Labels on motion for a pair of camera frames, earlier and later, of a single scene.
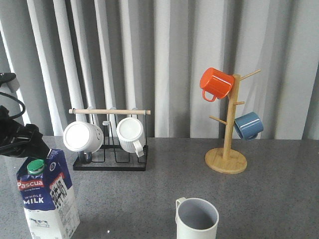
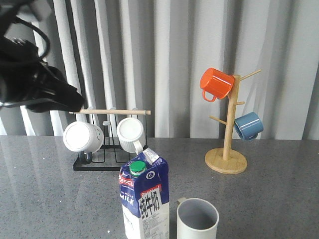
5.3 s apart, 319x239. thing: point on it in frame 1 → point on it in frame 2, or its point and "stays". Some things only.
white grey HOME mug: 196,218 stays
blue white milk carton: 48,197 → 144,188
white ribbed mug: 131,136 stays
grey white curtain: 149,55 stays
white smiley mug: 83,137 stays
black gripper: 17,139 → 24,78
